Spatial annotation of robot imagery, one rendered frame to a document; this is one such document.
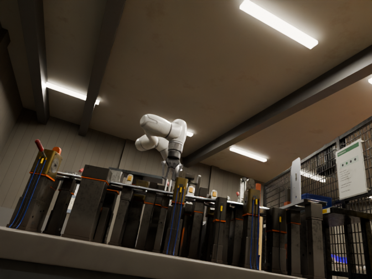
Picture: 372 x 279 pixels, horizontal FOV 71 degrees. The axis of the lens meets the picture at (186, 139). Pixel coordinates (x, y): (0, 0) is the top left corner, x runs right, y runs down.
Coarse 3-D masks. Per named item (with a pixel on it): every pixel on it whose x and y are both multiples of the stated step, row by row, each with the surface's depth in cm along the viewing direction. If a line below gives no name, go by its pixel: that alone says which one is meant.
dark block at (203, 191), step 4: (200, 188) 165; (204, 188) 165; (200, 192) 164; (204, 192) 164; (200, 196) 163; (204, 196) 164; (204, 208) 161; (200, 228) 156; (200, 232) 155; (200, 236) 154; (200, 240) 153
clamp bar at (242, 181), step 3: (243, 177) 166; (240, 180) 167; (243, 180) 164; (240, 183) 166; (243, 183) 167; (240, 186) 165; (243, 186) 166; (240, 189) 164; (243, 189) 165; (240, 192) 162; (243, 192) 164; (240, 195) 161; (243, 195) 163; (240, 198) 160; (243, 198) 162; (240, 201) 159
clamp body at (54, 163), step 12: (48, 156) 121; (60, 156) 129; (36, 168) 118; (48, 168) 119; (36, 180) 117; (48, 180) 122; (24, 192) 115; (36, 192) 115; (24, 204) 111; (36, 204) 114; (12, 216) 110; (24, 216) 111; (36, 216) 116; (12, 228) 105; (24, 228) 108
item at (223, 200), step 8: (216, 200) 127; (224, 200) 125; (216, 208) 124; (224, 208) 123; (216, 216) 122; (224, 216) 122; (216, 224) 121; (216, 232) 120; (216, 240) 118; (216, 248) 117; (216, 256) 114
